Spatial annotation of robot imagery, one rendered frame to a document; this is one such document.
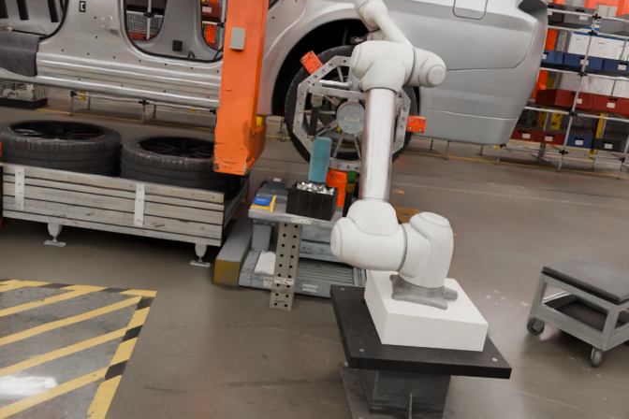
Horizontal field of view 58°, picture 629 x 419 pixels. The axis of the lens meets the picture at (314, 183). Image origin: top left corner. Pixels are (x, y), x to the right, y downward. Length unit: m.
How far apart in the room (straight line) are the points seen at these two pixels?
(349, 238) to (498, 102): 1.69
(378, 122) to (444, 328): 0.68
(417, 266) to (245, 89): 1.22
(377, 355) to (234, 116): 1.35
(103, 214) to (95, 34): 1.01
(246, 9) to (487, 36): 1.30
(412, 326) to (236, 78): 1.39
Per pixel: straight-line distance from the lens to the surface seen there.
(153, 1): 6.75
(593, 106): 7.80
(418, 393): 1.99
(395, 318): 1.79
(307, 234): 2.92
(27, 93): 7.25
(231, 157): 2.66
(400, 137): 2.80
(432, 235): 1.80
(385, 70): 1.88
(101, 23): 3.36
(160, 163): 2.96
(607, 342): 2.70
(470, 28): 3.17
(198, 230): 2.88
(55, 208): 3.10
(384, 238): 1.76
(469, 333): 1.88
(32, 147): 3.20
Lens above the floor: 1.17
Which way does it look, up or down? 14 degrees down
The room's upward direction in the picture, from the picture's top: 8 degrees clockwise
